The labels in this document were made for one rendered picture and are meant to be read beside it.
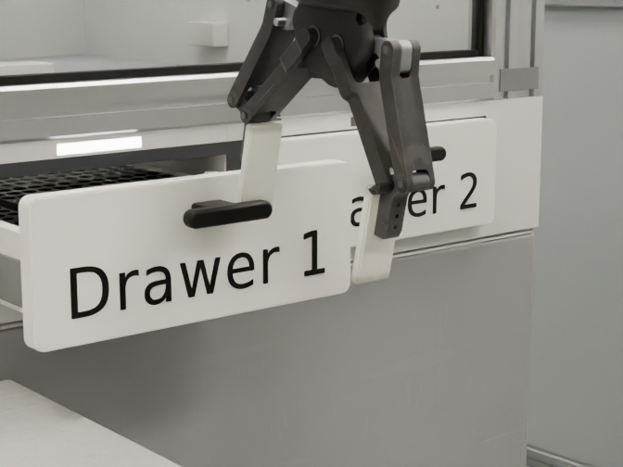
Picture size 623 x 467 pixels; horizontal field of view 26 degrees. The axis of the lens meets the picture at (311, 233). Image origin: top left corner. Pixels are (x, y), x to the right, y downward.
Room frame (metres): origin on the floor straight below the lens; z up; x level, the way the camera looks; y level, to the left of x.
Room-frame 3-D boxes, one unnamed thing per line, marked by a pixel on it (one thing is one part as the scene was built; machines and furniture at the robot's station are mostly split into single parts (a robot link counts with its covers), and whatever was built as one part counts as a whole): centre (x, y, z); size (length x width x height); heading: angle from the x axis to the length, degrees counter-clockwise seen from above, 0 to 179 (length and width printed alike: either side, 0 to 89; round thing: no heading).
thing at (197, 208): (0.98, 0.07, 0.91); 0.07 x 0.04 x 0.01; 129
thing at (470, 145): (1.31, -0.07, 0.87); 0.29 x 0.02 x 0.11; 129
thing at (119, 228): (1.00, 0.09, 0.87); 0.29 x 0.02 x 0.11; 129
